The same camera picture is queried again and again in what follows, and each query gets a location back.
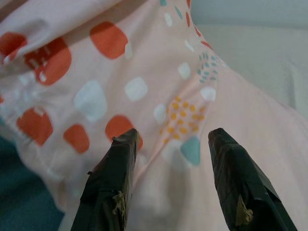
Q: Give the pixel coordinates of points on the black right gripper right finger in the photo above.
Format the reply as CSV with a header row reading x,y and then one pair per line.
x,y
240,180

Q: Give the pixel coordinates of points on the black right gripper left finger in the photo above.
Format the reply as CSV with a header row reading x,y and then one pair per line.
x,y
113,180

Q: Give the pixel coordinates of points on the beige sheeted bed mattress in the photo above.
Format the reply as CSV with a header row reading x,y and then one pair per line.
x,y
264,60

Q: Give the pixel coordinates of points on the pink spotted pillow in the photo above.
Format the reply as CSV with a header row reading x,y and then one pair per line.
x,y
144,72

